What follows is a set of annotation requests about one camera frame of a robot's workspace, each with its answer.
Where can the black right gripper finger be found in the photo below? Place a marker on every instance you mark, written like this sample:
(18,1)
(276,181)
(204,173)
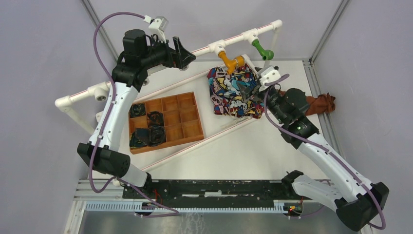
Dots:
(259,96)
(247,92)

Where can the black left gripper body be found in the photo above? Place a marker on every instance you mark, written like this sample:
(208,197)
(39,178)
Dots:
(160,54)

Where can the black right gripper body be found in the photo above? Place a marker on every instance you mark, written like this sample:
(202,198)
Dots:
(273,97)

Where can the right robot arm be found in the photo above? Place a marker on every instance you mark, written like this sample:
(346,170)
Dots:
(355,199)

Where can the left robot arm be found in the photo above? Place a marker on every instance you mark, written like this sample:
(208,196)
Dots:
(101,152)

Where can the green plastic water faucet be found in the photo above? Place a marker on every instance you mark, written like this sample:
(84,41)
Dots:
(266,54)

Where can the comic print cloth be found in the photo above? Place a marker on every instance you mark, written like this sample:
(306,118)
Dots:
(225,93)

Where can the brown cloth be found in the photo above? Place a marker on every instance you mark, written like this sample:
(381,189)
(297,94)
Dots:
(324,103)

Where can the wooden compartment tray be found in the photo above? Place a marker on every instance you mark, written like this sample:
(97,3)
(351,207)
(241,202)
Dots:
(181,119)

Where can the dark patterned rolled cloth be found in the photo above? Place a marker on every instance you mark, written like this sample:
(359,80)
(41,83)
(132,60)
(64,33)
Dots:
(148,137)

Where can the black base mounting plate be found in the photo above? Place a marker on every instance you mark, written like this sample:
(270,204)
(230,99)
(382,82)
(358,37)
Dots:
(219,193)

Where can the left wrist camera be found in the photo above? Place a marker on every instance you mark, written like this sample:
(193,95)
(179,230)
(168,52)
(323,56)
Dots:
(157,26)

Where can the white pvc pipe frame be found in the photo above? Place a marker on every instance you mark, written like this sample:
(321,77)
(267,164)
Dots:
(64,104)

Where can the white slotted cable duct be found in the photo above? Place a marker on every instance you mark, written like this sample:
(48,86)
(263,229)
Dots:
(141,207)

